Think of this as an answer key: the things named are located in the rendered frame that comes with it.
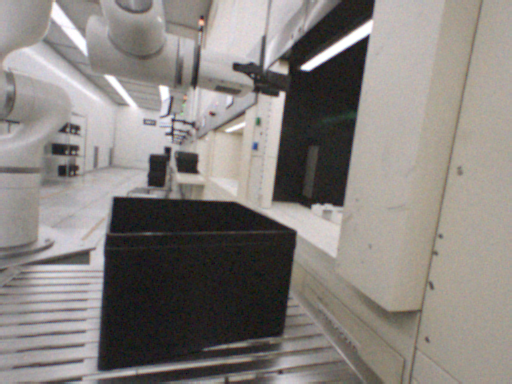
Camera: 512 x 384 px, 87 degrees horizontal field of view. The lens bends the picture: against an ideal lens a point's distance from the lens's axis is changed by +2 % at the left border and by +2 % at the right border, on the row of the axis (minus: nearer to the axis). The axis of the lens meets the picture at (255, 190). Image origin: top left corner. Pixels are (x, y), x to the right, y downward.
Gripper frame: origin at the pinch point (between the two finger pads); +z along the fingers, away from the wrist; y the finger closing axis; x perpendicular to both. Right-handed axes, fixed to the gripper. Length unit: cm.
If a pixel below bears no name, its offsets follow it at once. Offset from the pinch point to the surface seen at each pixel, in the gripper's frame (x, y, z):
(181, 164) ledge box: -28, -289, -5
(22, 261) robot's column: -43, -18, -47
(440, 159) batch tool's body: -12.4, 26.8, 12.5
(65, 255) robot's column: -43, -23, -41
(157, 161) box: -32, -398, -37
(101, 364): -42, 17, -24
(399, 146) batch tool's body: -11.3, 24.1, 8.7
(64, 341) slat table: -43, 11, -30
